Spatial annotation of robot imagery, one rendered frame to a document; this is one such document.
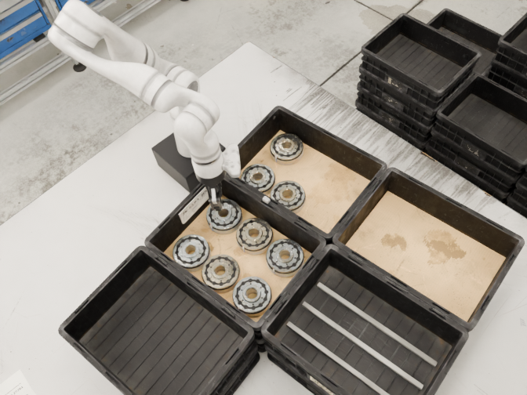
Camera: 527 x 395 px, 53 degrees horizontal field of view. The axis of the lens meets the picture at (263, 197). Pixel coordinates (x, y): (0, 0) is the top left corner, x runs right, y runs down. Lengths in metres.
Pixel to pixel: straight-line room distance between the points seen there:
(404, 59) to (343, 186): 1.00
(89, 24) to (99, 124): 1.88
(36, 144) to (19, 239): 1.28
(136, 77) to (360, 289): 0.78
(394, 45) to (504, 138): 0.62
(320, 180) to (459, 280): 0.48
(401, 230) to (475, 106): 1.07
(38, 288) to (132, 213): 0.36
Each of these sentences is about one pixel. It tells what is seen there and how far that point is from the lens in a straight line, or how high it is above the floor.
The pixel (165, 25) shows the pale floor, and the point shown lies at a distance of 3.50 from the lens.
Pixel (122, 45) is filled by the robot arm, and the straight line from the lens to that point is 1.28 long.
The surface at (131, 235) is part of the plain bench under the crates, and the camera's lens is 1.74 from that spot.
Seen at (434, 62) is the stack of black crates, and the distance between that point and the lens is 2.47.
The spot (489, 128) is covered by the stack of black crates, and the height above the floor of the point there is 0.38.
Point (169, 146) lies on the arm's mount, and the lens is 1.78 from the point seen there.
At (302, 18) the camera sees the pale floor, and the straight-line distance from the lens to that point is 3.41.
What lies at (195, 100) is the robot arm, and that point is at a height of 1.35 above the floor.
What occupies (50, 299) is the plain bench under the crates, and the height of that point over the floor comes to 0.70.
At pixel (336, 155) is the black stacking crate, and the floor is 0.86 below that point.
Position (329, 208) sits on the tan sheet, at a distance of 1.55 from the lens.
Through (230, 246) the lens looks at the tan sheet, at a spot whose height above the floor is 0.83.
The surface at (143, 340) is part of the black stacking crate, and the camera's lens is 1.45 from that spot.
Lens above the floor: 2.16
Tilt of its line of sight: 58 degrees down
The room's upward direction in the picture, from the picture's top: 7 degrees counter-clockwise
